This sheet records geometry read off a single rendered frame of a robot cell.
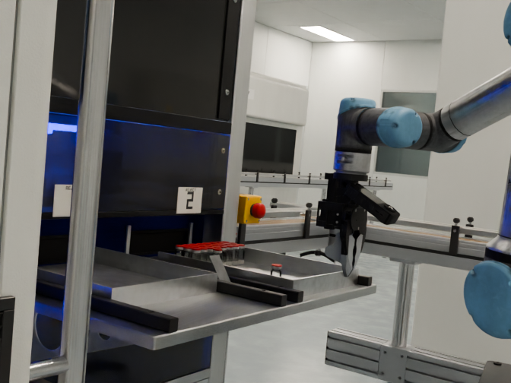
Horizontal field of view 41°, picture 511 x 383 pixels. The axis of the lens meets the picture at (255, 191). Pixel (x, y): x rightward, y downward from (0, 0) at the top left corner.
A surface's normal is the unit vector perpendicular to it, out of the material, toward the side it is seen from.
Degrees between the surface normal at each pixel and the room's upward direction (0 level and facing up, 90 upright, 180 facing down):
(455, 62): 90
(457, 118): 109
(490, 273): 98
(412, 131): 90
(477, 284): 98
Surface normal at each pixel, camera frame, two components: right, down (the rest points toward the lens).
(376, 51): -0.58, -0.01
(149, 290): 0.81, 0.11
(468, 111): -0.75, 0.29
